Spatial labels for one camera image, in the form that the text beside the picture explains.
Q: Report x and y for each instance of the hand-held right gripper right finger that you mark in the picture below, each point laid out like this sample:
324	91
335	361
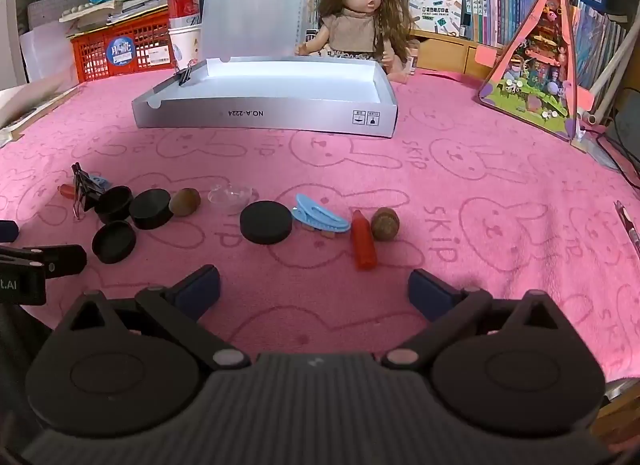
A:
430	292

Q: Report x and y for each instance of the wooden desk organizer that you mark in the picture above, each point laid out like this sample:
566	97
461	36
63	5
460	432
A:
450	52

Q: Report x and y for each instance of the clear plastic piece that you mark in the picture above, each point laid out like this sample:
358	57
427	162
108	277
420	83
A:
230	197

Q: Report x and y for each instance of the dark pen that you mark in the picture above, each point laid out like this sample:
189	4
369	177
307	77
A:
627	227

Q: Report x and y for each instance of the brown nut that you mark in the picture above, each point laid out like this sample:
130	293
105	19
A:
386	224
185	202

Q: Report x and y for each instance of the red basket with round sticker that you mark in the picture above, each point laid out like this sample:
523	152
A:
95	40

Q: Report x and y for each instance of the white paper cup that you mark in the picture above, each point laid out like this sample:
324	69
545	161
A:
185	45

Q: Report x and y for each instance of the pink triangular toy house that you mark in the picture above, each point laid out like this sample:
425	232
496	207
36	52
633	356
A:
537	75

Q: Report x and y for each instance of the large black binder clip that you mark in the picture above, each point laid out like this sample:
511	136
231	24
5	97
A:
89	195

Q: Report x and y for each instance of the pink rabbit print blanket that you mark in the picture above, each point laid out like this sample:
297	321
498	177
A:
450	255

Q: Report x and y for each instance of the small white bottle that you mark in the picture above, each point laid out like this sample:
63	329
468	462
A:
411	62

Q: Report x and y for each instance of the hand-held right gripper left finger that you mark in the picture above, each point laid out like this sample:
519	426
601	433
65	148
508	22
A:
197	290

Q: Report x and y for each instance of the colourful printed small box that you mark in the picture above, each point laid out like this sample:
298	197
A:
432	10

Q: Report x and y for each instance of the black round cap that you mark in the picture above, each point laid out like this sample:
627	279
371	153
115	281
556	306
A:
114	205
114	243

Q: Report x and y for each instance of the row of shelved books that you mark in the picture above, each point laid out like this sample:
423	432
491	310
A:
495	0

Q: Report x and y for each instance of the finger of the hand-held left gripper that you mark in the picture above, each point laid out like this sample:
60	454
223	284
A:
9	231
60	260

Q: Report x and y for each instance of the dark grey rounded object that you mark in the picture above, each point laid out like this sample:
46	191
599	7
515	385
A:
631	120

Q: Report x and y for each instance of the white plastic pipe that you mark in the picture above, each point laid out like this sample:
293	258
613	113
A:
612	70

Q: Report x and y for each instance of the brown cardboard sheets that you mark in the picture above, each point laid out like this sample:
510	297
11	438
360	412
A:
25	110

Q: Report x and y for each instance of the red drink can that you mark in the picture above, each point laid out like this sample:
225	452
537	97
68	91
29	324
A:
182	7

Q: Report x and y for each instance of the white shallow cardboard box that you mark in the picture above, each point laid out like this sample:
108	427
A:
280	115

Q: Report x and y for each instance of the red plastic crayon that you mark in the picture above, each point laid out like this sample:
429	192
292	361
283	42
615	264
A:
66	191
364	245

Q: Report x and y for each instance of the brown haired doll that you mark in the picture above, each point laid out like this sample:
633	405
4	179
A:
357	25

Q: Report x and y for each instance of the small black binder clip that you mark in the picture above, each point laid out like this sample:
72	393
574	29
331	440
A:
186	76

